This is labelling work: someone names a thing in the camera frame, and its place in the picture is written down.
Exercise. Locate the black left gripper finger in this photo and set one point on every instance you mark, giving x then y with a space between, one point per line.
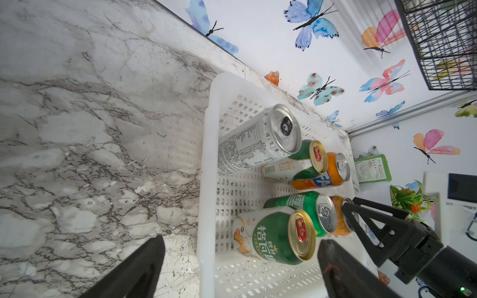
136 277

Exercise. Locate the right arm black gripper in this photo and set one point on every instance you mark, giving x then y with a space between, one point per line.
385 234

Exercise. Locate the orange juice can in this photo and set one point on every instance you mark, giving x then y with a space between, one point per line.
343 228

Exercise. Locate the green drink can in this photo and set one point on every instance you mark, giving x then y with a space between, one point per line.
319 207

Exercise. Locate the green white beer can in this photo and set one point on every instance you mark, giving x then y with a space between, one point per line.
309 162
278 234

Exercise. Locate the orange Fanta can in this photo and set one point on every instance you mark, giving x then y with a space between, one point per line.
338 172

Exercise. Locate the silver tall drink can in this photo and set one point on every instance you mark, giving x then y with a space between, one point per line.
271 135

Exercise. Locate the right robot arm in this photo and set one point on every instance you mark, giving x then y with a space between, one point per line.
449 275

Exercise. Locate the white plastic perforated basket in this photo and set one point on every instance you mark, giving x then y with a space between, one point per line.
224 272

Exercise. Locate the potted artificial plant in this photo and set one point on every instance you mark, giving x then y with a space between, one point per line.
411 199

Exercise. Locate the green white box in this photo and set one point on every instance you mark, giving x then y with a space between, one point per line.
373 169

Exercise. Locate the black wire wall basket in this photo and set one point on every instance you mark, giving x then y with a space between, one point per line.
443 36

